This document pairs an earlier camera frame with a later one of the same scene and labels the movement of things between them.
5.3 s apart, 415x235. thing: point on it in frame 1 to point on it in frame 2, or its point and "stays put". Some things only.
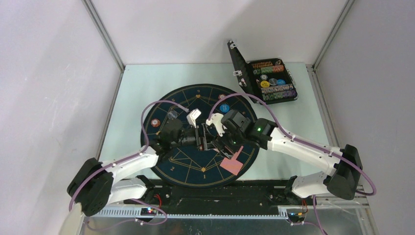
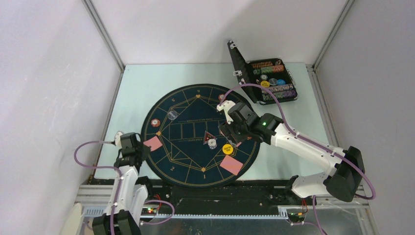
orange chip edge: x=155 y=122 stays put
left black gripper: x=201 y=140 to x=146 y=150
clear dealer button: x=172 y=115 stays put
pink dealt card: x=232 y=166 stays put
